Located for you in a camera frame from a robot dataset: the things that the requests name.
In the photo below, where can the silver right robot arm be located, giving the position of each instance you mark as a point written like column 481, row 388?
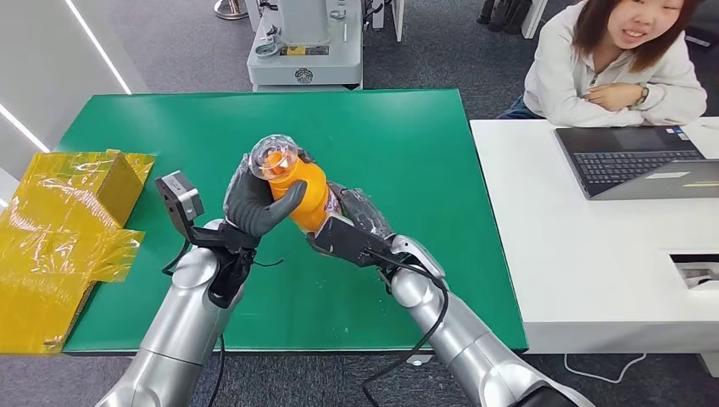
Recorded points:
column 472, row 342

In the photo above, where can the green table mat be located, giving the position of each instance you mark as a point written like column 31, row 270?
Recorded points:
column 404, row 157

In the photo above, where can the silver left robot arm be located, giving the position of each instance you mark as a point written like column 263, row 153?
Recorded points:
column 180, row 326

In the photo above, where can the white machine base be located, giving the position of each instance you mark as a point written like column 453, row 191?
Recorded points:
column 314, row 59

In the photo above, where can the yellow tape-wrapped cardboard box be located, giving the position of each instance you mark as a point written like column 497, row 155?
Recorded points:
column 50, row 241

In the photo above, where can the orange plastic bottle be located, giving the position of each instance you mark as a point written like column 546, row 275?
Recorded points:
column 306, row 196

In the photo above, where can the chrome stand base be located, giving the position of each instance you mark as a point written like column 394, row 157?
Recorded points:
column 230, row 10

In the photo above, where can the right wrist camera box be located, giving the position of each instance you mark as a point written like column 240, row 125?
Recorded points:
column 345, row 239

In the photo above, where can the white furniture panel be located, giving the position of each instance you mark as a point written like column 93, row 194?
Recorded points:
column 533, row 19

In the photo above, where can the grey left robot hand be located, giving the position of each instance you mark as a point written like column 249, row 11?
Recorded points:
column 247, row 205

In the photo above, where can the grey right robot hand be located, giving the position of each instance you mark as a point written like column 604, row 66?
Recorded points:
column 362, row 210

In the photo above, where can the white desk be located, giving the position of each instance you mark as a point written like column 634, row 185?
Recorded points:
column 590, row 253

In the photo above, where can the white furniture post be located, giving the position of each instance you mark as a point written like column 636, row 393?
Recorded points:
column 397, row 19

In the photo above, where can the person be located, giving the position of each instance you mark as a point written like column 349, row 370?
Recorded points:
column 573, row 73

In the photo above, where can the dark grey laptop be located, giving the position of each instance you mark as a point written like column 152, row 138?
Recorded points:
column 623, row 163

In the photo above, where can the white table foot plate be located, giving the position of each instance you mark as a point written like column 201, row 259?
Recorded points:
column 418, row 359

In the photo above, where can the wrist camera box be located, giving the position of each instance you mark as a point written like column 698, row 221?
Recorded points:
column 180, row 202
column 345, row 239

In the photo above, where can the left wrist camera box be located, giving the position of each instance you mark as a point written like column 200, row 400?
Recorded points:
column 180, row 202

